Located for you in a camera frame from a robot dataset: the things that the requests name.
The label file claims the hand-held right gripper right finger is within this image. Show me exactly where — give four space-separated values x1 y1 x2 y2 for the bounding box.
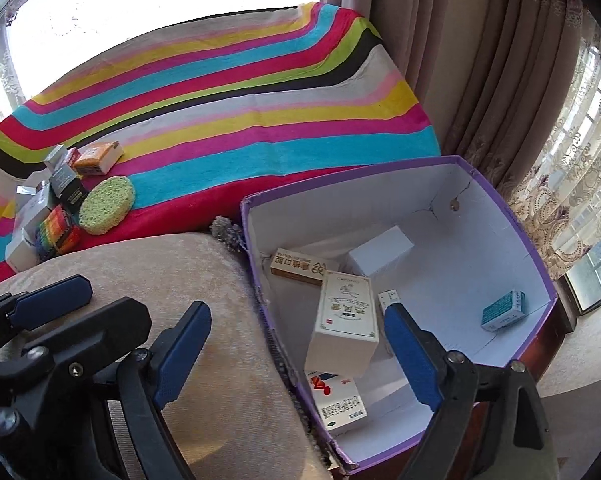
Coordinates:
383 304 557 480

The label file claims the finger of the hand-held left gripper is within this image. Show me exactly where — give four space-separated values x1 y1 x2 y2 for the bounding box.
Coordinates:
23 297 152 398
0 275 94 361

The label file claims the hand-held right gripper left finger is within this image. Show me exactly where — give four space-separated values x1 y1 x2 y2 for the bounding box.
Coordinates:
113 301 212 480

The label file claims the rainbow striped pack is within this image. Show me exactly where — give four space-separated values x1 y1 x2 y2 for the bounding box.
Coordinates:
35 205 84 261

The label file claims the white box with emblem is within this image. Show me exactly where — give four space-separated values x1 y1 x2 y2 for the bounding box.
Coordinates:
15 182 56 231

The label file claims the green round sponge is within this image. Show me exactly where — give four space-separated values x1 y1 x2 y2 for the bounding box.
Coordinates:
78 176 135 235

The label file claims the black box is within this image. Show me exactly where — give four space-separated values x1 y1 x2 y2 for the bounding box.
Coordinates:
49 166 90 213

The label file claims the purple cardboard box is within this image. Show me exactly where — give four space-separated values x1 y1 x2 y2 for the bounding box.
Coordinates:
239 155 559 476

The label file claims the beige velvet cushion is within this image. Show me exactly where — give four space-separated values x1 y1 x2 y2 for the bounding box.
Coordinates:
0 232 331 480

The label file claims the white and green medicine box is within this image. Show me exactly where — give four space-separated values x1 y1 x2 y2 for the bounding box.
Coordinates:
377 289 401 321

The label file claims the large white deer print box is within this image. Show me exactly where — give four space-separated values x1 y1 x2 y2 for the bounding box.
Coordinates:
305 270 380 378

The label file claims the red white blue medicine box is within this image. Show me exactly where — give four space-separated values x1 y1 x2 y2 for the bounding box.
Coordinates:
305 370 369 433

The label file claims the teal and white small box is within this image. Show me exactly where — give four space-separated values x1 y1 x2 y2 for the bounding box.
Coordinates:
481 290 527 332

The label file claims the plain white box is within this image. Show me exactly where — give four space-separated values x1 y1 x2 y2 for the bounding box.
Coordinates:
348 225 415 281

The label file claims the grey pompom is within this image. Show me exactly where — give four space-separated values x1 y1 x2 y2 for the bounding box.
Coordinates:
210 216 246 253

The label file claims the dark red wooden table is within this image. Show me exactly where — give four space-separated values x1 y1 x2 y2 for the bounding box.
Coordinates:
453 277 577 480

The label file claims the brown and white flat box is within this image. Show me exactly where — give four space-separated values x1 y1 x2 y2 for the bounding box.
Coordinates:
270 248 341 288

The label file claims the orange and white small box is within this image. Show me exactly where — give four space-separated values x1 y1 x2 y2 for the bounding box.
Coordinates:
73 141 124 176

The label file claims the rainbow striped blanket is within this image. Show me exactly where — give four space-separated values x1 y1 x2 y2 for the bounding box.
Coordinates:
0 2 441 291

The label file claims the white lace sheer curtain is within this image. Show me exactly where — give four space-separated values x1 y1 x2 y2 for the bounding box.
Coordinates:
505 20 601 281

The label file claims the embroidered taupe curtain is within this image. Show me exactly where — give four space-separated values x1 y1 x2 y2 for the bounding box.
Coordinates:
405 0 589 206

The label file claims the plain taupe curtain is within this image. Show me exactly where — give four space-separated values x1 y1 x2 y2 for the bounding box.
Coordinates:
319 0 434 106

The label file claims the dark window frame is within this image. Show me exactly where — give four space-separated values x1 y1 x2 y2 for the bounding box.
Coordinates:
563 220 601 317

